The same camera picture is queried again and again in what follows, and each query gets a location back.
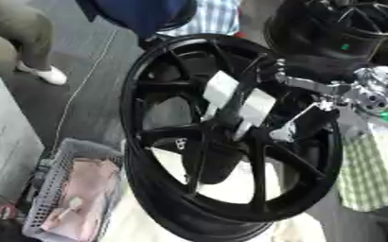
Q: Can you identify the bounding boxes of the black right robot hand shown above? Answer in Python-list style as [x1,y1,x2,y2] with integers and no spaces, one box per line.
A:
[254,56,365,144]

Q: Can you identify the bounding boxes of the black wheel rim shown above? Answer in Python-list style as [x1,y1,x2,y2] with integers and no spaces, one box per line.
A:
[261,0,388,74]

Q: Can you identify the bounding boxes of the black spoked wheel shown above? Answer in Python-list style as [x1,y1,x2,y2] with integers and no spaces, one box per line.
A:
[117,32,346,242]

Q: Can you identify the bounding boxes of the blue white checked fabric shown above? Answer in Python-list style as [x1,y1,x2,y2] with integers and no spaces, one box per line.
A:
[159,0,244,38]

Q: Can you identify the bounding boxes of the dark blue rounded object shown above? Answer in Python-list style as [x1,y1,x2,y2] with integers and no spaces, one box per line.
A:
[73,0,200,40]

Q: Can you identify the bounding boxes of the pink cloth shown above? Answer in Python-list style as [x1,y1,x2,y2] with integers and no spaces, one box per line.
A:
[38,157,123,234]

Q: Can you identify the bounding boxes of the grey perforated plastic basket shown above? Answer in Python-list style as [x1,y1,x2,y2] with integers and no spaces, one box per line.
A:
[20,137,127,242]

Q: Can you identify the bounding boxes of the person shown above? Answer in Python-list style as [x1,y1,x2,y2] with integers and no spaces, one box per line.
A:
[0,0,70,86]

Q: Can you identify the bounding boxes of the white box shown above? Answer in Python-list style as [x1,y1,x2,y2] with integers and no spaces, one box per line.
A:
[0,68,47,213]

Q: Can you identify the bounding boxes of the thin white cable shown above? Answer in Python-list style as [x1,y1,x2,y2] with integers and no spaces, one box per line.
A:
[49,29,120,153]

